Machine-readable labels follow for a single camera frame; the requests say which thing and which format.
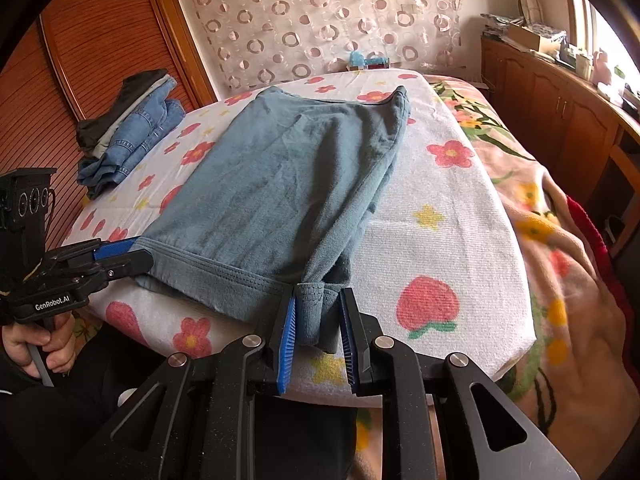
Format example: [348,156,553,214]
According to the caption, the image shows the wooden slatted wardrobe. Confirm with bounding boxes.
[0,0,218,251]

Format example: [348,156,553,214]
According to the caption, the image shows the beige folded pants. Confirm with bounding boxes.
[94,75,177,159]

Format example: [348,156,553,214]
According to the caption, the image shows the printed cardboard box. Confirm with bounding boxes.
[350,55,392,72]

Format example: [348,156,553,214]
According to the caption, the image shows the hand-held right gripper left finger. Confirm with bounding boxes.
[65,294,301,480]

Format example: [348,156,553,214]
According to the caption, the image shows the circle-patterned sheer curtain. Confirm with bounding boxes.
[172,0,468,98]

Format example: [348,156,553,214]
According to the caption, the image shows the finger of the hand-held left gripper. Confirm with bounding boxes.
[65,249,153,284]
[47,237,142,267]

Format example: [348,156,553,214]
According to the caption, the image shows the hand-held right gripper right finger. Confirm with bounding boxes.
[339,287,581,480]

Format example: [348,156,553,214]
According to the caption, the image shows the window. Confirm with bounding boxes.
[562,0,640,101]

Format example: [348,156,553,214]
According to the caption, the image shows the open cardboard box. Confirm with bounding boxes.
[505,22,557,52]

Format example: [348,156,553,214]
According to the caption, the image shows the wooden side cabinet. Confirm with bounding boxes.
[480,35,640,211]

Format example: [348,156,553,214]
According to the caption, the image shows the patterned fabric box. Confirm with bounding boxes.
[525,22,568,43]

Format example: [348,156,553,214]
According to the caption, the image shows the white floral towel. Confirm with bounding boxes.
[65,71,532,396]

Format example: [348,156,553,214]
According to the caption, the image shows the red knit cloth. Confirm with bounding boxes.
[565,195,638,321]

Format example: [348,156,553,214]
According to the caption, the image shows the dark folded pants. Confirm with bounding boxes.
[76,69,171,151]

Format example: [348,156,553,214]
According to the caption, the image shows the wooden chair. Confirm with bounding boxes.
[600,145,640,256]

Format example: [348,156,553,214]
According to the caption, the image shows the pink floral blanket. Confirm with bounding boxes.
[350,72,640,480]

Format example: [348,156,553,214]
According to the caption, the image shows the person's left hand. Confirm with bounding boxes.
[2,312,78,376]

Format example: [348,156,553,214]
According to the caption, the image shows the pink figurine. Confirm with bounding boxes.
[592,50,614,84]

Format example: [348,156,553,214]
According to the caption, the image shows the person's dark clothing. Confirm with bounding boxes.
[0,322,173,480]

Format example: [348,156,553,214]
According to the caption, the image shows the blue denim jeans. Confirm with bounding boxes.
[77,87,186,201]

